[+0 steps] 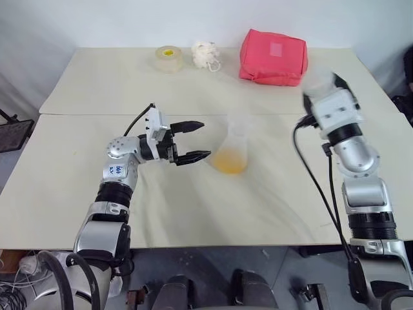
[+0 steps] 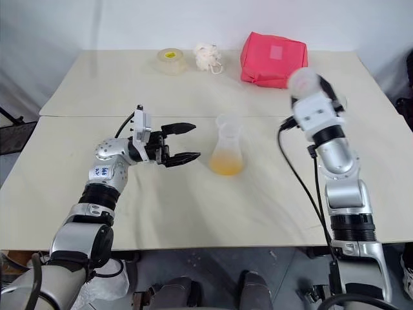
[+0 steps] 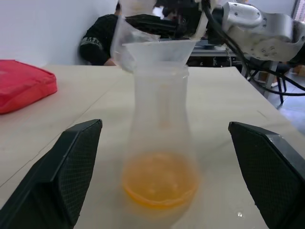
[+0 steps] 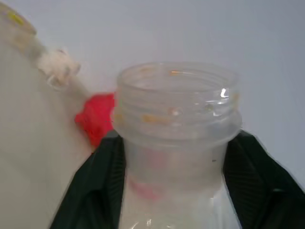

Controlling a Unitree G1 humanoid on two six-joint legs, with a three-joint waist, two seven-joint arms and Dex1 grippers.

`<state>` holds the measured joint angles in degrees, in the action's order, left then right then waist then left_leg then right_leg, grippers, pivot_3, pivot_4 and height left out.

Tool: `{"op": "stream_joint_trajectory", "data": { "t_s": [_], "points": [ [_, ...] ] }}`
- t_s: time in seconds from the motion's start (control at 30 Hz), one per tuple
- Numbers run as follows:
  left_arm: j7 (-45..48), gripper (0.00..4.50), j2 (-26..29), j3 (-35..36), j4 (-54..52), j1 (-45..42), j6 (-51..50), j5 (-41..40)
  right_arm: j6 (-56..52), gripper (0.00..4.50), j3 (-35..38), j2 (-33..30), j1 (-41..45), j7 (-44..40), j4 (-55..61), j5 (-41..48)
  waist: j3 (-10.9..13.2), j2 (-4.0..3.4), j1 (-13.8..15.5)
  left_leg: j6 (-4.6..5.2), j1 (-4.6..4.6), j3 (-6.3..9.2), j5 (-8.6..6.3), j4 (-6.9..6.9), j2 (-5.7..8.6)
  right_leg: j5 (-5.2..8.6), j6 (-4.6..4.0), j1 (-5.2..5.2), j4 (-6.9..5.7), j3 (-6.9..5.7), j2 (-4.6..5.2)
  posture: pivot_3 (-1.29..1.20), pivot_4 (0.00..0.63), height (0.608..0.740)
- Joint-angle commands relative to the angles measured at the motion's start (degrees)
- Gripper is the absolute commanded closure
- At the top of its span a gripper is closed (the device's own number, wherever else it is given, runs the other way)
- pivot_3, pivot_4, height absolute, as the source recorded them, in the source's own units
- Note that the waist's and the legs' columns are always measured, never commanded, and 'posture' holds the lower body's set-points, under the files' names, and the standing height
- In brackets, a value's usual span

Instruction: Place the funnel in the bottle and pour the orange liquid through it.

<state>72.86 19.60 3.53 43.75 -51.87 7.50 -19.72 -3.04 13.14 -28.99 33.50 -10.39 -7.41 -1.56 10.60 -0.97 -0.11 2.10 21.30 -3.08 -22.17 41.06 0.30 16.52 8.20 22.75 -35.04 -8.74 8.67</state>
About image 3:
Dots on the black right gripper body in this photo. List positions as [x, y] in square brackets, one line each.
[184, 21]

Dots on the grey background desk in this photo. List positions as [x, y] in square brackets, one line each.
[209, 47]

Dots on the clear plastic cup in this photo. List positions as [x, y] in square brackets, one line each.
[122, 45]

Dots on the clear flask with orange liquid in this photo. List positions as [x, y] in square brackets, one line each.
[159, 183]

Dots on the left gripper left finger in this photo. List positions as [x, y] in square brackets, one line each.
[47, 186]

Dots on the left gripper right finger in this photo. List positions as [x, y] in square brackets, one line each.
[274, 176]

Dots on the clear plastic funnel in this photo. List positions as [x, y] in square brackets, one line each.
[166, 51]

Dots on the red fabric pouch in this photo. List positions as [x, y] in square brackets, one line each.
[21, 86]

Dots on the person in black sweater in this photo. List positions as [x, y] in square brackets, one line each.
[95, 38]

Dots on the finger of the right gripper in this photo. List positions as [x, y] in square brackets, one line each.
[159, 31]
[152, 19]

